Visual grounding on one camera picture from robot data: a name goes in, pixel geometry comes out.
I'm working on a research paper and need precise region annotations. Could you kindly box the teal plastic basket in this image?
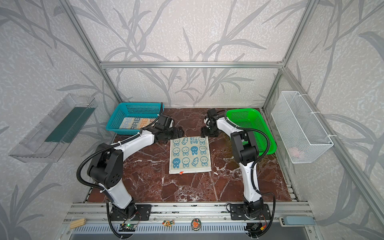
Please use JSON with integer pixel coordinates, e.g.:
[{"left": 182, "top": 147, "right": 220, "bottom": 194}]
[{"left": 106, "top": 102, "right": 164, "bottom": 136}]

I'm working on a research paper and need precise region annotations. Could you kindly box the teal patterned towel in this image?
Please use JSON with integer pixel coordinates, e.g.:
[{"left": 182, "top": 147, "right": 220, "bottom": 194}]
[{"left": 169, "top": 137, "right": 212, "bottom": 175}]

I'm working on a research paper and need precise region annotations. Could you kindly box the rabbit lettered towel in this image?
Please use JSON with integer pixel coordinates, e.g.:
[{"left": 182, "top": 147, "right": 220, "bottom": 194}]
[{"left": 118, "top": 117, "right": 156, "bottom": 135}]

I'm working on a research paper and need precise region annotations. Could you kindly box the green plastic basket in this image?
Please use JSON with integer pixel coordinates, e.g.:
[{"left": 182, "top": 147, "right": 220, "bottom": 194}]
[{"left": 227, "top": 108, "right": 277, "bottom": 155}]

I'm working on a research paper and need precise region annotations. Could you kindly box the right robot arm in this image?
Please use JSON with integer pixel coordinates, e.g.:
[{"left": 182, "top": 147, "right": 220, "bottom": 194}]
[{"left": 201, "top": 108, "right": 276, "bottom": 217}]

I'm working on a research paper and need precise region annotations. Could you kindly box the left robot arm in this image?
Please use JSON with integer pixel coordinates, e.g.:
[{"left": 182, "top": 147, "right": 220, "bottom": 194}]
[{"left": 76, "top": 115, "right": 184, "bottom": 212}]

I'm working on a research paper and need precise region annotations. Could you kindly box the small orange green trinket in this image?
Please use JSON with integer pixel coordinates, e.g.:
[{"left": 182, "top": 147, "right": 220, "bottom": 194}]
[{"left": 162, "top": 220, "right": 175, "bottom": 228}]

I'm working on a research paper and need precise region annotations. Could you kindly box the round orange sticker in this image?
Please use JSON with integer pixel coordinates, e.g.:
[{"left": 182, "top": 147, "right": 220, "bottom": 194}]
[{"left": 191, "top": 218, "right": 202, "bottom": 231}]

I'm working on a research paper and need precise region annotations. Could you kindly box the left green circuit board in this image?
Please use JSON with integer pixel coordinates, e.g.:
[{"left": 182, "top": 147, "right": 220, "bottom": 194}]
[{"left": 118, "top": 223, "right": 138, "bottom": 233}]

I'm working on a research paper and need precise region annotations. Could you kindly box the wooden block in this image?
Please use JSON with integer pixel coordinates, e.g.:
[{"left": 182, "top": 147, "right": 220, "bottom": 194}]
[{"left": 70, "top": 218, "right": 87, "bottom": 230}]

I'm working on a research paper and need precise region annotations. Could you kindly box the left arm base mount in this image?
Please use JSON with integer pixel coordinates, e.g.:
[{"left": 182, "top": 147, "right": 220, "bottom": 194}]
[{"left": 109, "top": 203, "right": 152, "bottom": 221}]

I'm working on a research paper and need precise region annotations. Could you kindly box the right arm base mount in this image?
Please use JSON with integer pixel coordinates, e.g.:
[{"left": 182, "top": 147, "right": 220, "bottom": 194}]
[{"left": 226, "top": 204, "right": 272, "bottom": 221}]

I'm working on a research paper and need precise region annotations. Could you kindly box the pink object in wire basket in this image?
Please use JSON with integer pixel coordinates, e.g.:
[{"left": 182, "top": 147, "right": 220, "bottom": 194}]
[{"left": 288, "top": 147, "right": 304, "bottom": 159}]

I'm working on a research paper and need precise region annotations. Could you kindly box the white wire mesh basket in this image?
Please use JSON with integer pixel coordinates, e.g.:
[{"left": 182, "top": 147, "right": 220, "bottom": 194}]
[{"left": 272, "top": 91, "right": 334, "bottom": 164}]

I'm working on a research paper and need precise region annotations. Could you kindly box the clear acrylic wall shelf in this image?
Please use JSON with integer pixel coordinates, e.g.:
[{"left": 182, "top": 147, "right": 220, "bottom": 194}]
[{"left": 9, "top": 94, "right": 98, "bottom": 163}]

